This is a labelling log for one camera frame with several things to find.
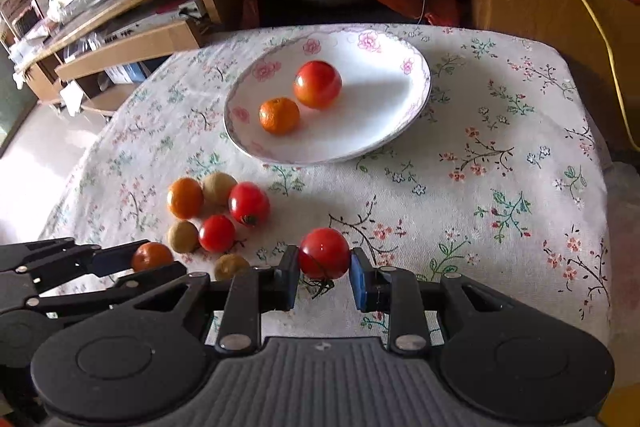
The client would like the tan longan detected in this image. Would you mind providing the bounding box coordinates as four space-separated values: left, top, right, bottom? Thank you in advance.
214 253 251 281
167 220 201 254
202 172 238 208

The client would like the large red tomato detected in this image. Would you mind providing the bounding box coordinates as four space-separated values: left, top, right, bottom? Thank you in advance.
293 60 343 110

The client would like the red tomato with dark calyx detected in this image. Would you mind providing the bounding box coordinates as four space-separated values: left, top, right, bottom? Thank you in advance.
228 182 271 227

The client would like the silver media player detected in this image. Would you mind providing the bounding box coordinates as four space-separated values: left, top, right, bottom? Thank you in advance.
100 1 203 48

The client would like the small orange mandarin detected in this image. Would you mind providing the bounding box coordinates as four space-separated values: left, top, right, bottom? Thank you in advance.
258 97 301 136
131 242 174 273
166 177 204 219

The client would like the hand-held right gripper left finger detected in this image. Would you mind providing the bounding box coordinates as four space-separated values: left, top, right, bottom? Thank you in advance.
120 245 301 355

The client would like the red tomato with green stem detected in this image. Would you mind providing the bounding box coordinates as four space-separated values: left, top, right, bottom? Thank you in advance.
298 228 351 299

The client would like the small smooth red tomato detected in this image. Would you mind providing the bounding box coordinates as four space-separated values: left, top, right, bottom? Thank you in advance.
198 214 237 254

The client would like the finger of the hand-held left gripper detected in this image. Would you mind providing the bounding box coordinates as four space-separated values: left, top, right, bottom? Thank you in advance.
0 237 151 314
20 261 190 315

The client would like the white floral tablecloth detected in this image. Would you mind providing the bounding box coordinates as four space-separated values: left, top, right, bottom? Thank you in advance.
39 24 614 350

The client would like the blue and white box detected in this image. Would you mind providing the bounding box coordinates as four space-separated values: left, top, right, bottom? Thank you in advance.
106 62 152 86

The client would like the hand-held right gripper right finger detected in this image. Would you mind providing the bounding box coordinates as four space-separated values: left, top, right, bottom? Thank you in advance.
350 248 526 356

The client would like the yellow cable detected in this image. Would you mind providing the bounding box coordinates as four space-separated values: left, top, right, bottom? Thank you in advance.
504 0 630 154

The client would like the wooden desk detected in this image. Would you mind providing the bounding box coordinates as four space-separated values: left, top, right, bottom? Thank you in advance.
10 0 640 155

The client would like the white floral rimmed plate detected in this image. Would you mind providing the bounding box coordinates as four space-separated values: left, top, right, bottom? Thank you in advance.
223 28 432 166

